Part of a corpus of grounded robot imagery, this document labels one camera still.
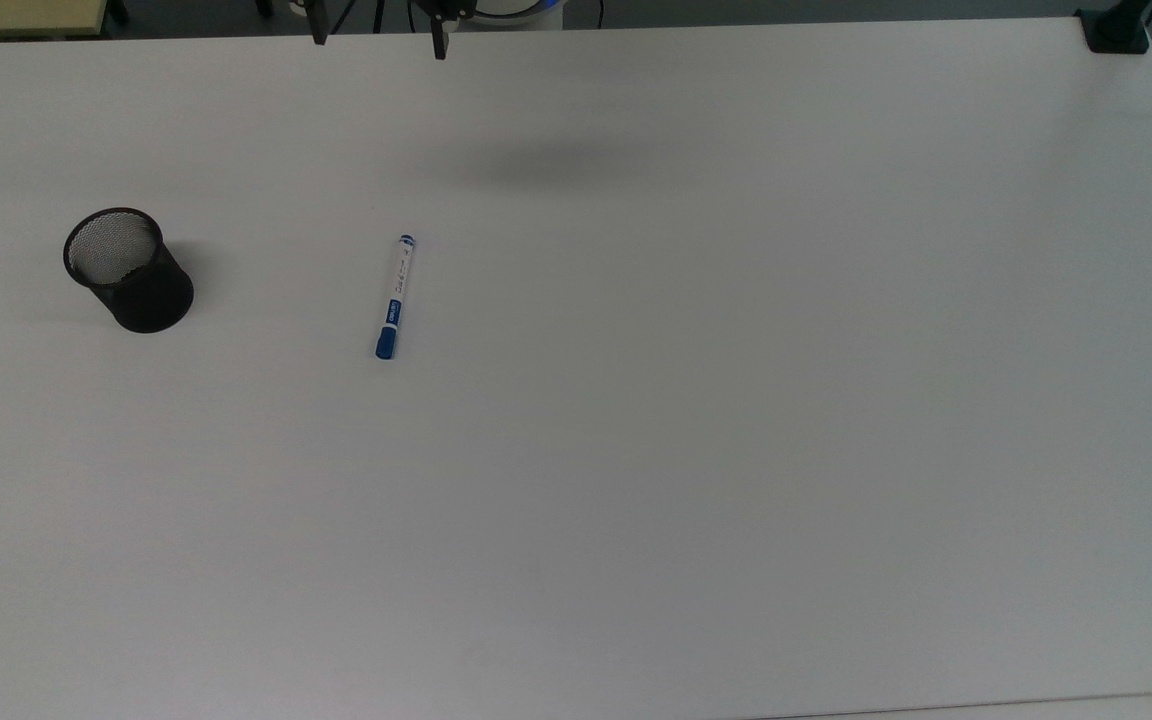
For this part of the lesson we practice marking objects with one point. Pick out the black mesh pen cup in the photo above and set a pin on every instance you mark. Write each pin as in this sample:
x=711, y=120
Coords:
x=136, y=285

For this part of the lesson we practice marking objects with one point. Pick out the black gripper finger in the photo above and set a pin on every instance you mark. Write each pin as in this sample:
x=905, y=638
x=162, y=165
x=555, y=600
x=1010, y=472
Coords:
x=440, y=35
x=320, y=25

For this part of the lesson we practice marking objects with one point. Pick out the black corner clamp mount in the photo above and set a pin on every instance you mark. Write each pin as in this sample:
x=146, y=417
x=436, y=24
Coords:
x=1116, y=30

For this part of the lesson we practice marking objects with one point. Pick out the yellow wooden table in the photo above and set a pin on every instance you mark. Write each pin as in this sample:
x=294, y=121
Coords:
x=16, y=15

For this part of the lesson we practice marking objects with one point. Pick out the blue and white marker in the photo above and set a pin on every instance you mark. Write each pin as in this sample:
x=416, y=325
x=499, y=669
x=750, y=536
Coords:
x=396, y=295

